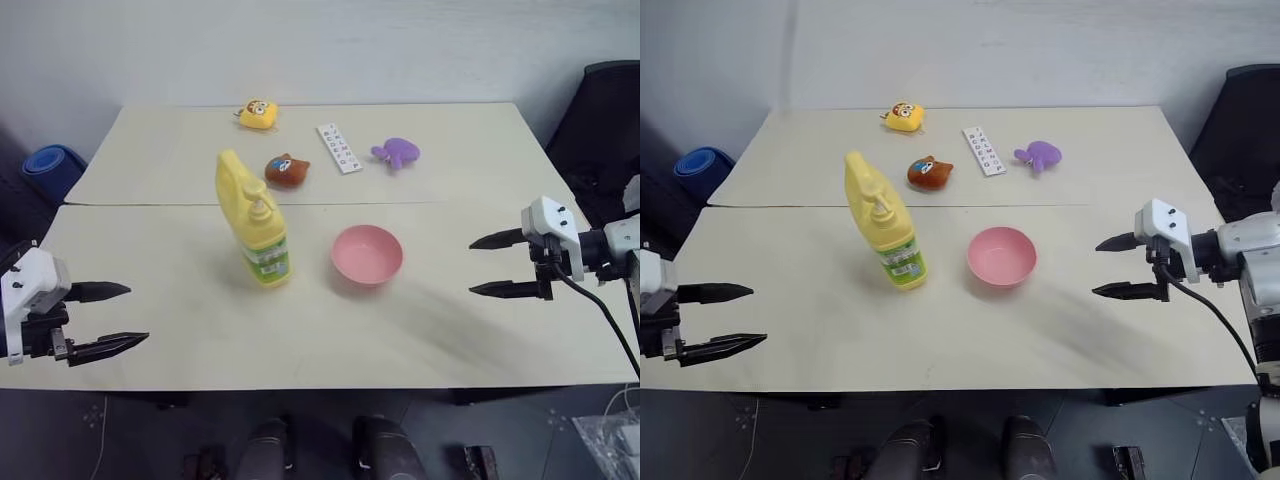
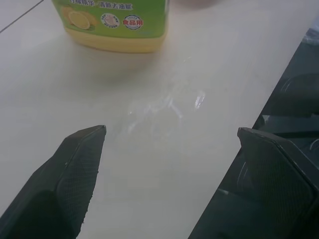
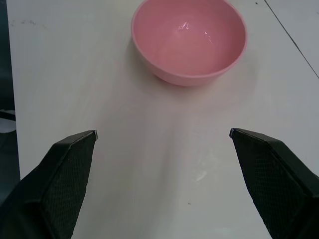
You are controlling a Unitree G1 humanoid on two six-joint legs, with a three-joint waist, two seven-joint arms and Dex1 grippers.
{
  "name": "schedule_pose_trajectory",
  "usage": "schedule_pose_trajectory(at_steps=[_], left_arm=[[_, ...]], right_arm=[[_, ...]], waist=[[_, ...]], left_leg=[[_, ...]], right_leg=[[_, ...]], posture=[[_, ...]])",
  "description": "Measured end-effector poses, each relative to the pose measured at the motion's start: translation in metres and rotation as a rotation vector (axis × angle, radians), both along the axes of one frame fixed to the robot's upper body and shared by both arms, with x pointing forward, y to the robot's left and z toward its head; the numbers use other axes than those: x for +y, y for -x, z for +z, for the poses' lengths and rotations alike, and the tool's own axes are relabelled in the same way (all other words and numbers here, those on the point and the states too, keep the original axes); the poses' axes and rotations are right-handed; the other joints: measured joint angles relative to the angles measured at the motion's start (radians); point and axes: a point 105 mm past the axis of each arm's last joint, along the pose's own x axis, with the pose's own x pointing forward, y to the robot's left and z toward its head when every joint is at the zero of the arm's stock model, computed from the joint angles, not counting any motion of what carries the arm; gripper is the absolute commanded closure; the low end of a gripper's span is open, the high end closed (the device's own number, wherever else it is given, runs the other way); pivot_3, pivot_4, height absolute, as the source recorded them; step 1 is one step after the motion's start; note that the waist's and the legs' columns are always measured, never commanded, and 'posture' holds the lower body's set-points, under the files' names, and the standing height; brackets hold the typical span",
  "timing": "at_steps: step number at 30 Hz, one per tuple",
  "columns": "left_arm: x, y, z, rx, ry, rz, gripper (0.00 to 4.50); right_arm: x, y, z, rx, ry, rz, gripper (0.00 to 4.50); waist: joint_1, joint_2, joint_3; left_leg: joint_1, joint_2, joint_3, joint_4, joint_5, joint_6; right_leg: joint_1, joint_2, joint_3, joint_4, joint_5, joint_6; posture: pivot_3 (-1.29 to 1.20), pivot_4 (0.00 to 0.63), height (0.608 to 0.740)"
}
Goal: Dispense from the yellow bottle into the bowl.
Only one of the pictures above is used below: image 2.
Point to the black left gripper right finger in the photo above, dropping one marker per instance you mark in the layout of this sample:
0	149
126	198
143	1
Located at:
271	184

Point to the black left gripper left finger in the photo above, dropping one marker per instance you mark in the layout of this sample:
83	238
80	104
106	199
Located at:
49	189

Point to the yellow dish soap bottle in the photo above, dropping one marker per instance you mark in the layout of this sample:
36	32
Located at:
117	25

